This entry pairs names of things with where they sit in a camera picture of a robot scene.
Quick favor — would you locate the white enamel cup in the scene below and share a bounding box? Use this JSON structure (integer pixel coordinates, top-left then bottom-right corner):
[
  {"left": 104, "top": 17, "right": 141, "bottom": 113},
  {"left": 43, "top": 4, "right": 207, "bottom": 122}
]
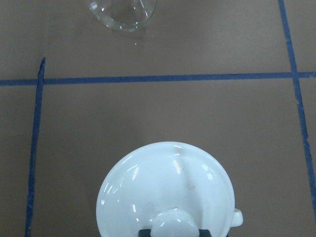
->
[{"left": 226, "top": 208, "right": 243, "bottom": 237}]

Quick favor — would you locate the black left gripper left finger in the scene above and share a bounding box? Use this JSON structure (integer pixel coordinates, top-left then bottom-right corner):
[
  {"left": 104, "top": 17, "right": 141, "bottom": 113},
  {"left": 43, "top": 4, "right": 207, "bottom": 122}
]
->
[{"left": 138, "top": 229, "right": 151, "bottom": 237}]

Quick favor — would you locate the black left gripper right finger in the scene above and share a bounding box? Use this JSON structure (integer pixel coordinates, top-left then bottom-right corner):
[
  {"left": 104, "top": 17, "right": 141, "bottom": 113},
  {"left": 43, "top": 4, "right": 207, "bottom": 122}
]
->
[{"left": 199, "top": 229, "right": 211, "bottom": 237}]

